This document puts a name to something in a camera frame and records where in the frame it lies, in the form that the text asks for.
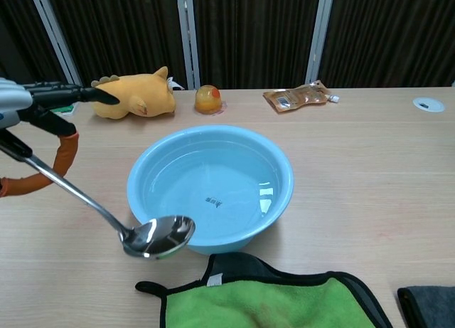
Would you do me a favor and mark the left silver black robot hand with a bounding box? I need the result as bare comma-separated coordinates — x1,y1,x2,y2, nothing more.
0,77,120,198

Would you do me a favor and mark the metal ladle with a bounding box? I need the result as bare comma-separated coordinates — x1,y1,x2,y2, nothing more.
0,128,196,261

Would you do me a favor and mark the light blue bowl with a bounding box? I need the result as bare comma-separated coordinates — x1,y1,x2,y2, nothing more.
127,125,295,256

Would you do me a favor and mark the green and white box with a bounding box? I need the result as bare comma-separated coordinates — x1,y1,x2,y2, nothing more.
51,105,79,117

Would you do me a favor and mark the black pleated curtain panel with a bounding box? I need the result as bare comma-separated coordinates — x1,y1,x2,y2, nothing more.
44,0,188,89
0,0,68,85
318,0,455,89
191,0,323,90

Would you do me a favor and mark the yellow plush toy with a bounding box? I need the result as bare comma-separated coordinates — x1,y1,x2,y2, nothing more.
90,65,186,120

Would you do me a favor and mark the orange jelly cup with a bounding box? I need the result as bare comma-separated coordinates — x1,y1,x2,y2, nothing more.
194,85,228,116

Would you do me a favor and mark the brown sauce pouch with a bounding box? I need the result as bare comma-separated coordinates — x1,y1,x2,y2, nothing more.
262,79,341,115

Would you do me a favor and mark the green cloth with black trim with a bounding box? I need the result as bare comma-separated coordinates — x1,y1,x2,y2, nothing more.
134,251,394,328

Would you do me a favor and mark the dark grey folded cloth pouch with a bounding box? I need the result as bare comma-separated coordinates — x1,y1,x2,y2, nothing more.
397,285,455,328

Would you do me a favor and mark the grey metal partition post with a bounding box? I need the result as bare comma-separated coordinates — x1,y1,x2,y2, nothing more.
27,0,83,88
175,0,201,90
304,0,337,85

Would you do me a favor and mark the white table cable grommet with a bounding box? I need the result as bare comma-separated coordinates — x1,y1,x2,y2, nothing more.
412,97,446,113

